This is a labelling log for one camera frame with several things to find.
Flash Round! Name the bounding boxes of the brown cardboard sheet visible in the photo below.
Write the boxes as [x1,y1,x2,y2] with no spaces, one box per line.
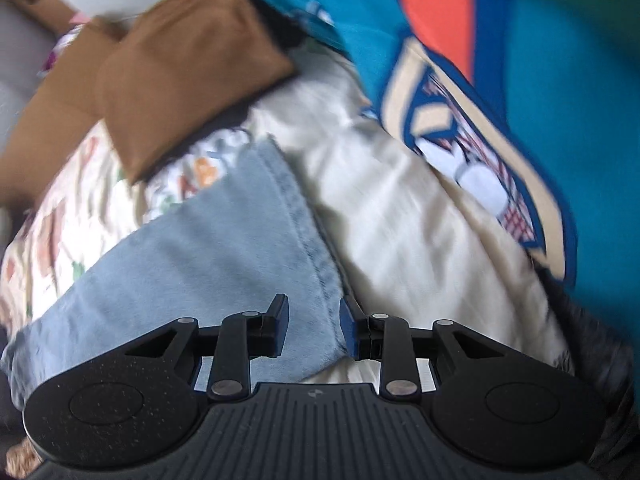
[0,0,131,206]

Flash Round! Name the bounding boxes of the blue denim pants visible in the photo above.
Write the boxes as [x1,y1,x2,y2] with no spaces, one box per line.
[0,140,351,411]

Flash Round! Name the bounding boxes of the teal printed garment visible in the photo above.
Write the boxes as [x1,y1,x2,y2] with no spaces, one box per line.
[227,0,640,293]

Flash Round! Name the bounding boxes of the purple plastic item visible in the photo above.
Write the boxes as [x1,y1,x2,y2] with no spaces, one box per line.
[42,25,83,78]

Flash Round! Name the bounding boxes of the cream printed bedsheet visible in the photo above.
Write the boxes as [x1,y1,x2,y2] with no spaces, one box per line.
[0,52,581,480]

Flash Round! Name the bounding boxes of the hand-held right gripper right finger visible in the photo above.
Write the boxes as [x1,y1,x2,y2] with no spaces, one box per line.
[340,296,506,401]

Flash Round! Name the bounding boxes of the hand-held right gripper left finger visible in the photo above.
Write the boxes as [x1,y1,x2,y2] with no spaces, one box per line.
[124,294,290,401]

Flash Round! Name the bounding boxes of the brown garment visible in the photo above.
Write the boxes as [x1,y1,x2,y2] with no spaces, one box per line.
[97,0,296,183]

